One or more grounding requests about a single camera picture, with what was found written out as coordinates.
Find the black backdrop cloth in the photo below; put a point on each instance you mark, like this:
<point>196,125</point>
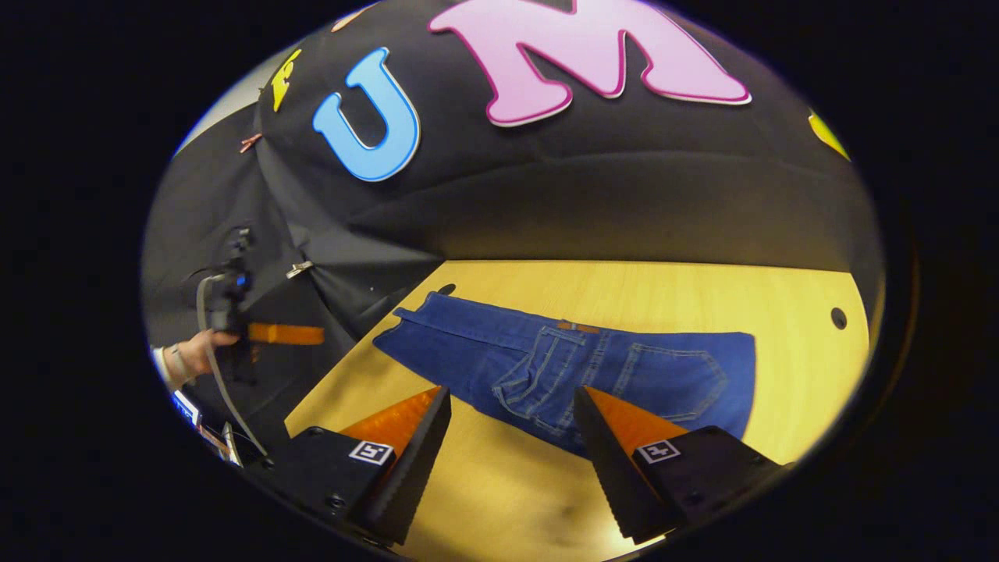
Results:
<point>585,195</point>

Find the white backdrop clip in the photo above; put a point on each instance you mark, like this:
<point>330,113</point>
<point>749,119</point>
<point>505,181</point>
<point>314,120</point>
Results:
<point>299,269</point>

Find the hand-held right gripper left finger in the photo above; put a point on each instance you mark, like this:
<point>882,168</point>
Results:
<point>410,468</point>

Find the blue denim jeans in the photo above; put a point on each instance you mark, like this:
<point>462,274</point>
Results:
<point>484,343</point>

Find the red backdrop clip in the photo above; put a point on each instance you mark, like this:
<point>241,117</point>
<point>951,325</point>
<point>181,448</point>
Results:
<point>250,142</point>

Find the blue and white object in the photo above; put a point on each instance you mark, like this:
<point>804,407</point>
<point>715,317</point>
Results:
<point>187,407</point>

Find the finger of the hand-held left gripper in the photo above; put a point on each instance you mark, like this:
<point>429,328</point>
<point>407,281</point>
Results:
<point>285,333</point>

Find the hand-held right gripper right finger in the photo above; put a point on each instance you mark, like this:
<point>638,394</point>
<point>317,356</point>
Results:
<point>613,472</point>

